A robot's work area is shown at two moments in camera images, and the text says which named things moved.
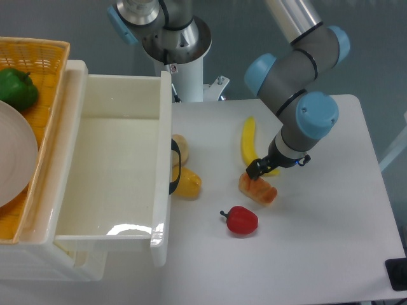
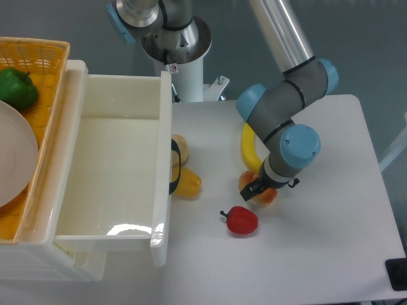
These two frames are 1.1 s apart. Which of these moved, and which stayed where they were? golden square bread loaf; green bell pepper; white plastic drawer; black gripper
Moved: black gripper
Stayed: white plastic drawer; green bell pepper; golden square bread loaf
